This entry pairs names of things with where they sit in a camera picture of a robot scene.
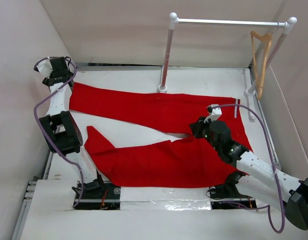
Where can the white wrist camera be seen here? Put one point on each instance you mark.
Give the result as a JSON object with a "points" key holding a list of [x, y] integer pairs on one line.
{"points": [[43, 66], [214, 112]]}

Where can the white clothes rack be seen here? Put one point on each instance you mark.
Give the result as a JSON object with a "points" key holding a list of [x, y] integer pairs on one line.
{"points": [[250, 91]]}

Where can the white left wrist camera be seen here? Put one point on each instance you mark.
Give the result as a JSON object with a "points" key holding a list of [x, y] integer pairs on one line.
{"points": [[43, 66]]}

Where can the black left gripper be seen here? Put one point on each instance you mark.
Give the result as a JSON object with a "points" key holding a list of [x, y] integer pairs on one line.
{"points": [[47, 80]]}

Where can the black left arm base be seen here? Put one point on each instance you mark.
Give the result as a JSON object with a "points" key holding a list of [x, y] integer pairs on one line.
{"points": [[97, 197]]}

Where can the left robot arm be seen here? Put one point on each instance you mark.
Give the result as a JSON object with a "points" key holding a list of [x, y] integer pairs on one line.
{"points": [[63, 133]]}

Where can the wooden clothes hanger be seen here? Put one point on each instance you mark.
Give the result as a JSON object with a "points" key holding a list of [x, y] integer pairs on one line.
{"points": [[260, 69]]}

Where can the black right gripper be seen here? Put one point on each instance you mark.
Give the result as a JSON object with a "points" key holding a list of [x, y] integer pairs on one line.
{"points": [[196, 127]]}

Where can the red trousers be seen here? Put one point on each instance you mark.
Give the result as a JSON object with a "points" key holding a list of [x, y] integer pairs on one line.
{"points": [[162, 152]]}

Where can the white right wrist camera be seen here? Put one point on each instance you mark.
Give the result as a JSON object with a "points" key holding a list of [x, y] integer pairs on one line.
{"points": [[214, 112]]}

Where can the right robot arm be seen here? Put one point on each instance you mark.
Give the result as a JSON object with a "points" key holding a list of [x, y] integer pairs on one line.
{"points": [[257, 178]]}

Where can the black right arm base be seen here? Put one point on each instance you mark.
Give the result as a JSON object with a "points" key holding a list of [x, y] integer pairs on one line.
{"points": [[226, 196]]}

